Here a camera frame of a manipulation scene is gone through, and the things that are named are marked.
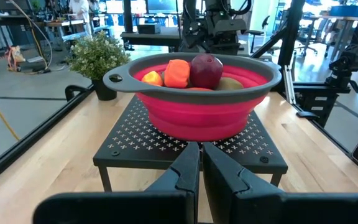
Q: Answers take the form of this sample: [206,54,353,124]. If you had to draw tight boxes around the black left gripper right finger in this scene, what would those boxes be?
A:
[202,142,358,224]

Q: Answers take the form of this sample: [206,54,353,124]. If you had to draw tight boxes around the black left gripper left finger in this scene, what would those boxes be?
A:
[32,141,201,224]

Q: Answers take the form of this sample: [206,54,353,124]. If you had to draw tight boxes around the dark red toy pomegranate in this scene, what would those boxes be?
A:
[190,53,224,90]

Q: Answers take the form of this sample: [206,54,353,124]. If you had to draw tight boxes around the orange toy mandarin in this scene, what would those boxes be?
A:
[163,58,191,89]

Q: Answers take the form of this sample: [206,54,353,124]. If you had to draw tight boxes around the brown toy kiwi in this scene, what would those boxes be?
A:
[214,77,244,91]

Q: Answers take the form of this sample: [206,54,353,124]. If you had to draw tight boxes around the small yellow-orange toy pear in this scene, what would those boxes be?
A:
[140,70,164,87]

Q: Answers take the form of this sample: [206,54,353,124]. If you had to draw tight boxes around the red colander with grey rim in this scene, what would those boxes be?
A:
[103,52,282,142]

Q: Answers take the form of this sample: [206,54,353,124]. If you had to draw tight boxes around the grey desk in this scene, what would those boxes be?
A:
[119,26,183,48]

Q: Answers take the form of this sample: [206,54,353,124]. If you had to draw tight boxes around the black perforated metal riser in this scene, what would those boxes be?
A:
[93,95,289,192]

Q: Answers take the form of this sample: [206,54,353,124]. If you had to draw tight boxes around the green plant in black pot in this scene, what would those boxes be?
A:
[68,30,131,101]

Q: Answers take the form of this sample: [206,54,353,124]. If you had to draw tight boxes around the person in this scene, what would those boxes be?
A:
[68,0,92,37]

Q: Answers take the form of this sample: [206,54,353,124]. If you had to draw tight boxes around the orange floor cart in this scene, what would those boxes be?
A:
[4,45,26,73]

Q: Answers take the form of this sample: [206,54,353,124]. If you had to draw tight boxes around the black camera stand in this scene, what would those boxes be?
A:
[250,0,306,94]

